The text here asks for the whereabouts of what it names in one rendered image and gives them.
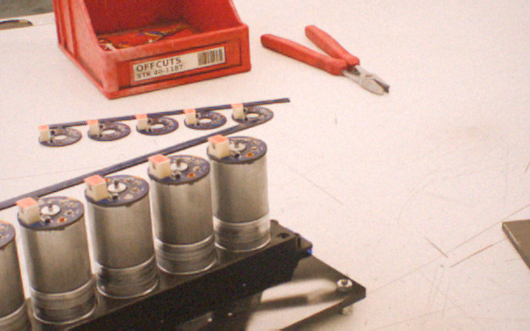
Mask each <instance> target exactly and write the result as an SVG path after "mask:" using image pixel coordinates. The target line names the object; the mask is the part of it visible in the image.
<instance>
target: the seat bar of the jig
mask: <svg viewBox="0 0 530 331"><path fill-rule="evenodd" d="M270 235H271V240H270V241H269V243H268V244H267V245H266V246H264V247H262V248H259V249H256V250H250V251H229V250H222V249H220V248H218V247H216V262H215V264H214V265H213V266H210V268H209V269H207V270H206V271H202V272H198V273H195V274H188V275H177V274H171V273H167V272H164V271H161V270H160V269H159V267H158V266H157V273H158V281H159V283H158V285H157V286H156V287H155V289H153V290H152V291H151V292H148V293H146V294H144V295H141V297H138V298H135V299H111V298H110V297H106V296H103V295H102V294H100V293H99V292H98V291H97V283H96V277H95V274H92V275H93V282H95V296H96V304H97V307H96V309H95V311H94V312H93V313H92V314H91V315H90V316H88V317H87V318H85V319H83V320H79V321H77V322H73V323H69V324H63V325H52V324H46V323H42V322H40V321H38V320H36V319H35V317H34V314H33V309H32V303H31V297H29V298H27V299H26V303H27V310H28V315H29V322H30V323H31V327H32V331H120V330H123V329H125V328H128V327H130V326H134V325H136V323H138V322H140V321H142V320H147V319H149V318H151V317H153V316H155V315H158V314H161V313H164V312H166V311H169V310H171V309H174V308H176V307H177V306H180V305H182V304H184V303H188V302H189V301H192V300H194V299H198V298H200V297H203V296H205V295H207V294H209V293H210V292H213V291H216V290H218V289H221V288H223V287H225V286H228V285H231V284H234V283H236V282H239V281H241V280H243V278H247V277H250V276H252V275H254V274H257V273H259V272H261V271H265V270H268V269H270V268H272V266H275V265H277V264H281V263H283V262H286V261H288V260H290V259H293V258H295V257H297V256H298V237H296V235H295V234H293V233H291V232H290V231H288V230H286V228H283V227H281V226H280V225H278V224H277V223H276V222H272V221H271V220H270Z"/></svg>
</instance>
